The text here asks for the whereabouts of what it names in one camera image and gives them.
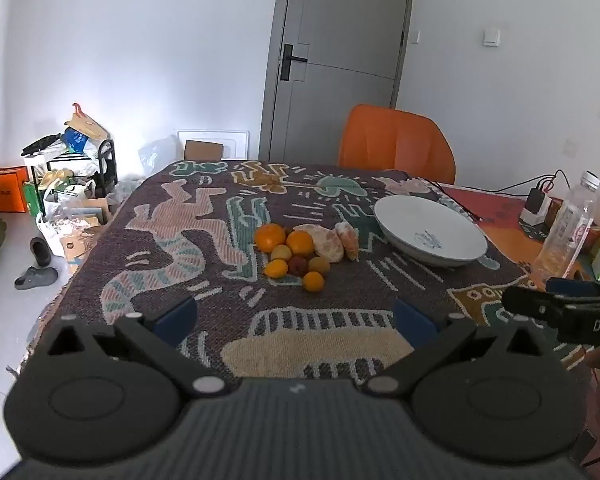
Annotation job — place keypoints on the black charger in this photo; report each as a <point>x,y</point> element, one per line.
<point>536,201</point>

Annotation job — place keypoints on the small peeled citrus piece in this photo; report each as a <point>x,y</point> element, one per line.
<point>349,240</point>

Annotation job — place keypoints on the cardboard box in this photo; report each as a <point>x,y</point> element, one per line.
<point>203,150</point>

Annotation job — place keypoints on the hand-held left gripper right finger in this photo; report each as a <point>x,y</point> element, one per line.
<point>415,327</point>

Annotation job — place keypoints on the orange chair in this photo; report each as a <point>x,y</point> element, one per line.
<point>395,140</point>

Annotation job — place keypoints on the small yellow fruit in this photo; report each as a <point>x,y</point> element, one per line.
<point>280,253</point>

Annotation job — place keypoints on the white power strip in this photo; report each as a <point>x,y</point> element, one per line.
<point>532,220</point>

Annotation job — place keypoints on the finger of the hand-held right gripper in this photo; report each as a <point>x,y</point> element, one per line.
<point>575,287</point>
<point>530,304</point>

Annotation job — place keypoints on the small yellow-brown fruit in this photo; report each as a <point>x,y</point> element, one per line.
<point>319,264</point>

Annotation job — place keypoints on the red lychee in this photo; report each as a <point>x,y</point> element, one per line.
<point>297,265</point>

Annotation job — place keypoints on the printed blanket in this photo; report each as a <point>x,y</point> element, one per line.
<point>180,270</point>

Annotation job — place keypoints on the white board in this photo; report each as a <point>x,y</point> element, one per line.
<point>237,142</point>

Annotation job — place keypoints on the small orange kumquat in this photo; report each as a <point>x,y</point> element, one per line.
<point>313,281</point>
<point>275,268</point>

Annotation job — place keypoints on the orange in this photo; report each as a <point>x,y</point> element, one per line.
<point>300,243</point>
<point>270,238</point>

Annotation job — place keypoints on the orange box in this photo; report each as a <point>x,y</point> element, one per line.
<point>7,190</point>

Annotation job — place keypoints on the clear plastic bag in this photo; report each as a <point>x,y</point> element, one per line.
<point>157,157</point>

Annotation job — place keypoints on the white plate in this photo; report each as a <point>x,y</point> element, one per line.
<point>425,225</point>

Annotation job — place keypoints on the grey door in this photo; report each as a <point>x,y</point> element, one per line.
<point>340,35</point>

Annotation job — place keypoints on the grey slipper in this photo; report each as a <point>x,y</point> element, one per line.
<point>41,251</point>
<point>36,277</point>

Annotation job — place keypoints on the small green carton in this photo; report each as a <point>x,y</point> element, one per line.
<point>32,199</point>

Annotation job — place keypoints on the brown paper bag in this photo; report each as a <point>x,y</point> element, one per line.
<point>82,122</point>

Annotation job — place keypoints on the orange printed table mat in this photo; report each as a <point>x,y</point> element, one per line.
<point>505,210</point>

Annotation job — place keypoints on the blue bag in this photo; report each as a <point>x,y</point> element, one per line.
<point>76,141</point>

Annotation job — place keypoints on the white light switch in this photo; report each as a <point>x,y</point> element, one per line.
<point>491,37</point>

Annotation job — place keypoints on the black shoe rack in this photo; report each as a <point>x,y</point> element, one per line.
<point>106,165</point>

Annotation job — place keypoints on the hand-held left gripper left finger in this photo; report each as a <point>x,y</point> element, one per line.
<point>175,322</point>

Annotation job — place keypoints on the clear plastic water bottle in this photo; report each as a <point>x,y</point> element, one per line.
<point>570,225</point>

